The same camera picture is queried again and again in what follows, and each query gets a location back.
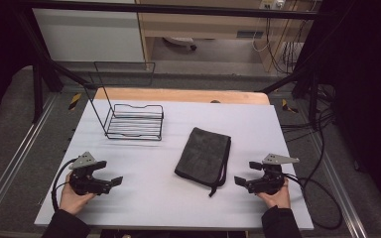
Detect bundle of black floor cables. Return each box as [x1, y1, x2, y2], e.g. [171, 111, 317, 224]
[279, 82, 337, 144]

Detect black wire rack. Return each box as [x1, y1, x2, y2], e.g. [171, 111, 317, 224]
[82, 60, 166, 143]

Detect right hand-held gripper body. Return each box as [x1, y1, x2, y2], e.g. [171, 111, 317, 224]
[245, 153, 301, 196]

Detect hanging cables under desk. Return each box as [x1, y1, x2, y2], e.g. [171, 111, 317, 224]
[251, 16, 313, 75]

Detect hand-held gripper black cable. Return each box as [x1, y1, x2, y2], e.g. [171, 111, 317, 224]
[51, 157, 79, 213]
[283, 173, 343, 231]

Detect person's right hand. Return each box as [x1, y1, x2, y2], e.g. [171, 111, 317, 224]
[256, 185, 293, 210]

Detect left hand-held gripper black cable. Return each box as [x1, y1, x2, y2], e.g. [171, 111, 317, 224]
[51, 157, 79, 213]

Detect right hand-held gripper black cable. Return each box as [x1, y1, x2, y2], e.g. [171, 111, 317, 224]
[283, 173, 343, 231]

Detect white cabinet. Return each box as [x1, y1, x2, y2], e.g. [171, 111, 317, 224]
[32, 7, 146, 63]

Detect white power strip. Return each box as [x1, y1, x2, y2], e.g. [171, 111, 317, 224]
[259, 0, 286, 11]

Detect black metal frame leg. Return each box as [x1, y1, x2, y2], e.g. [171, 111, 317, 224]
[258, 63, 322, 131]
[13, 9, 97, 124]

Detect light wooden desk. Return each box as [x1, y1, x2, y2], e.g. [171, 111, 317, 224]
[134, 0, 316, 73]

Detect aluminium floor rail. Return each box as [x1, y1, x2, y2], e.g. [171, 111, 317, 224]
[307, 132, 369, 238]
[0, 93, 60, 226]

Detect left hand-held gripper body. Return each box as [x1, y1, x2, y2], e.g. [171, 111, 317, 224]
[67, 151, 113, 196]

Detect black metal frame bar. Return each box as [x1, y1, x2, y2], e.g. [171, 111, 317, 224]
[13, 0, 319, 21]

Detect dark grey towel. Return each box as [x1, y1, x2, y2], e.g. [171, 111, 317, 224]
[174, 126, 233, 198]

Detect person's left hand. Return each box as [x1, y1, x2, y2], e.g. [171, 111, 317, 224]
[59, 172, 97, 217]

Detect white object with black end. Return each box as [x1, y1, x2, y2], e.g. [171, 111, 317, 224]
[162, 36, 198, 52]

